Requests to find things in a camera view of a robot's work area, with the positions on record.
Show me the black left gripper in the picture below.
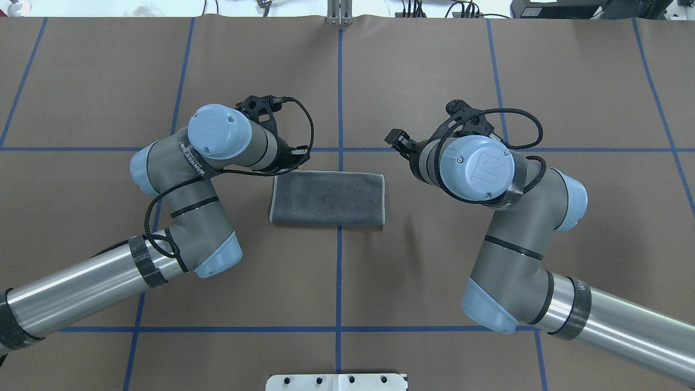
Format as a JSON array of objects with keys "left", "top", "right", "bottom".
[{"left": 275, "top": 138, "right": 310, "bottom": 173}]

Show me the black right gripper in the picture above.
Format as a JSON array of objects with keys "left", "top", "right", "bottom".
[{"left": 384, "top": 129, "right": 428, "bottom": 163}]

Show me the pink towel with grey back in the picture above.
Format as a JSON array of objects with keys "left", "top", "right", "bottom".
[{"left": 269, "top": 171, "right": 386, "bottom": 226}]

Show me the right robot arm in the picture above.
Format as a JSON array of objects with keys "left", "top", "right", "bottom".
[{"left": 385, "top": 129, "right": 693, "bottom": 388}]

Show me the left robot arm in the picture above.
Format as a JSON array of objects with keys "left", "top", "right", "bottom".
[{"left": 2, "top": 96, "right": 315, "bottom": 359}]

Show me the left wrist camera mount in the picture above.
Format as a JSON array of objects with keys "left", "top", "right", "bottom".
[{"left": 234, "top": 96, "right": 286, "bottom": 137}]

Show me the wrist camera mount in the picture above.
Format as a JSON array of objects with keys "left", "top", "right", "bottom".
[
  {"left": 429, "top": 99, "right": 494, "bottom": 141},
  {"left": 234, "top": 96, "right": 286, "bottom": 137}
]

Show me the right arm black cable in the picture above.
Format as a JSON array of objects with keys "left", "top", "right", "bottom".
[{"left": 432, "top": 108, "right": 548, "bottom": 206}]

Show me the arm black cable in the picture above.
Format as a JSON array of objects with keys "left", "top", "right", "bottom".
[
  {"left": 143, "top": 97, "right": 315, "bottom": 259},
  {"left": 432, "top": 108, "right": 548, "bottom": 206}
]

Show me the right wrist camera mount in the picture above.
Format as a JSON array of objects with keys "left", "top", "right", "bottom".
[{"left": 429, "top": 99, "right": 494, "bottom": 141}]

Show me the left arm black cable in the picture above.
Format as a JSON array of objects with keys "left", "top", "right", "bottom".
[{"left": 143, "top": 97, "right": 315, "bottom": 259}]

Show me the aluminium frame post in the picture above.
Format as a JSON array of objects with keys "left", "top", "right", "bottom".
[{"left": 327, "top": 0, "right": 354, "bottom": 27}]

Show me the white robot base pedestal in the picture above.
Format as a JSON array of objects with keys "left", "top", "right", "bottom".
[{"left": 265, "top": 373, "right": 409, "bottom": 390}]

